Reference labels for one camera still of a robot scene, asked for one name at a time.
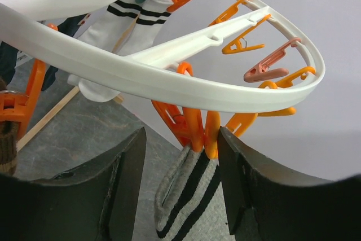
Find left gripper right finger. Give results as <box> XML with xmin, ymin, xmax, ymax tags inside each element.
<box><xmin>218</xmin><ymin>128</ymin><xmax>360</xmax><ymax>240</ymax></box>

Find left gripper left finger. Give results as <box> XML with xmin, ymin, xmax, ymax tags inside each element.
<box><xmin>1</xmin><ymin>128</ymin><xmax>147</xmax><ymax>240</ymax></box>

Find brown striped sock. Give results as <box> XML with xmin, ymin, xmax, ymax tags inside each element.
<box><xmin>0</xmin><ymin>77</ymin><xmax>18</xmax><ymax>176</ymax></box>

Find white round sock hanger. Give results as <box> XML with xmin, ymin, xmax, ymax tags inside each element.
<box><xmin>1</xmin><ymin>0</ymin><xmax>325</xmax><ymax>113</ymax></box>

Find orange clip on grey sock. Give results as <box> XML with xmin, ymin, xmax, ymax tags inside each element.
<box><xmin>152</xmin><ymin>100</ymin><xmax>191</xmax><ymax>147</ymax></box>

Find pink clothes clip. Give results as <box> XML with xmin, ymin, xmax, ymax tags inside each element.
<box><xmin>243</xmin><ymin>37</ymin><xmax>301</xmax><ymax>83</ymax></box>

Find white sock black stripes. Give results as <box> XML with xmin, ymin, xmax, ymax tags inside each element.
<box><xmin>67</xmin><ymin>0</ymin><xmax>173</xmax><ymax>103</ymax></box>

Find dark navy sock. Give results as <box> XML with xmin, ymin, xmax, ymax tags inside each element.
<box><xmin>1</xmin><ymin>14</ymin><xmax>90</xmax><ymax>91</ymax></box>

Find wooden drying rack frame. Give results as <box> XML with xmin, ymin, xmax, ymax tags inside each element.
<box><xmin>17</xmin><ymin>18</ymin><xmax>137</xmax><ymax>152</ymax></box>

